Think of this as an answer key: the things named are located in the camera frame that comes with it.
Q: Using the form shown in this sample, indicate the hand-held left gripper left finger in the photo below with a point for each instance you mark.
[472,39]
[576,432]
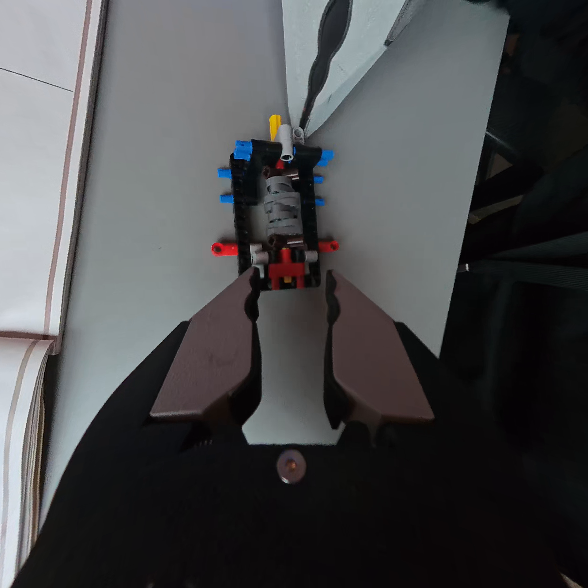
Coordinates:
[206,363]

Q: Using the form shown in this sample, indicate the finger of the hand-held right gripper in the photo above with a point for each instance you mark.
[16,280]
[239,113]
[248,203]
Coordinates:
[363,41]
[298,46]

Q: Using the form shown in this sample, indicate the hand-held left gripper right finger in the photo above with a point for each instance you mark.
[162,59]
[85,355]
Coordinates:
[376,363]

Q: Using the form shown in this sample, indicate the small yellow lego connector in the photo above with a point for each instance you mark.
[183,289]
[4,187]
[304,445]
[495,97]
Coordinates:
[274,126]

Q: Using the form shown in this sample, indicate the black lego frame assembly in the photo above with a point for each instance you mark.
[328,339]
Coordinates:
[280,206]

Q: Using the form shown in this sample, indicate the lego instruction booklet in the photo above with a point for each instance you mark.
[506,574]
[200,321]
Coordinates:
[41,160]

